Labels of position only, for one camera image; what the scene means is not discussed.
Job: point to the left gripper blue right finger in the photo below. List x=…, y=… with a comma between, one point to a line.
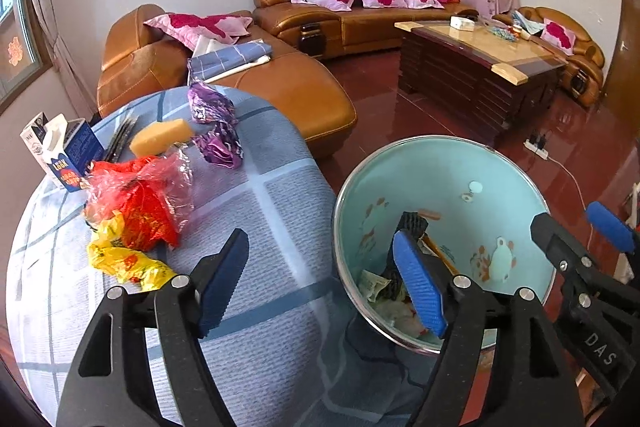
x=425, y=292

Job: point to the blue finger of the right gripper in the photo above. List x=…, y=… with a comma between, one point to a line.
x=611, y=227

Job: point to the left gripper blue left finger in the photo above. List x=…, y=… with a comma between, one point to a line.
x=217, y=278

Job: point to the white plastic bag red print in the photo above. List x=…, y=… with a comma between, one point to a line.
x=400, y=316

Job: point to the yellow plastic bag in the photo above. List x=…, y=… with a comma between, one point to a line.
x=108, y=253

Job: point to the purple foil wrapper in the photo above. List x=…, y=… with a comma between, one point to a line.
x=220, y=144

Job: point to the yellow sponge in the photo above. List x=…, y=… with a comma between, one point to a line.
x=156, y=138

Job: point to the teal enamel trash bucket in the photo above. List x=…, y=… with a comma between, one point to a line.
x=479, y=206

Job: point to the blue plaid tablecloth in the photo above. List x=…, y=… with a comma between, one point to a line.
x=291, y=349

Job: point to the red patterned foil bag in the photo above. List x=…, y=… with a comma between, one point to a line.
x=147, y=218

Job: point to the white power strip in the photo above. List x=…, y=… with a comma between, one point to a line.
x=535, y=149

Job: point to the brown wooden door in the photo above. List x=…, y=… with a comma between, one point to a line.
x=622, y=87

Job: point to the orange leather armchair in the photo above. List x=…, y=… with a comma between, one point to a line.
x=583, y=74

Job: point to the dark foil packet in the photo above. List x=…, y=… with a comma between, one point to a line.
x=119, y=139

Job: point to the dark wood coffee table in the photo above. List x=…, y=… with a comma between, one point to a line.
x=493, y=85

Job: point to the pink cushion on armchair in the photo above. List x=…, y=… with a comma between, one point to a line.
x=558, y=36

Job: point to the blue milk carton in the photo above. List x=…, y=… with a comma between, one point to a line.
x=69, y=148

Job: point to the folded blue plaid cloth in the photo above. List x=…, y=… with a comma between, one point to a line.
x=212, y=61

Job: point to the white paper box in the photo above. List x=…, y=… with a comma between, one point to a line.
x=32, y=135

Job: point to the beige curtain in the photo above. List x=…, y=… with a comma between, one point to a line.
x=73, y=82

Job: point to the orange leather chaise sofa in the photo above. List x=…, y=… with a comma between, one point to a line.
x=139, y=60

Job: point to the orange leather three-seat sofa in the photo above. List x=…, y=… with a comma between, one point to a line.
x=322, y=33

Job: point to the white tissue box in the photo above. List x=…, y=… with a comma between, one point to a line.
x=460, y=23

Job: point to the pink cushion on chaise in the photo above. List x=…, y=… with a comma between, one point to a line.
x=188, y=28

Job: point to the window with white frame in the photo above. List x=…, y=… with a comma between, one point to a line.
x=24, y=54

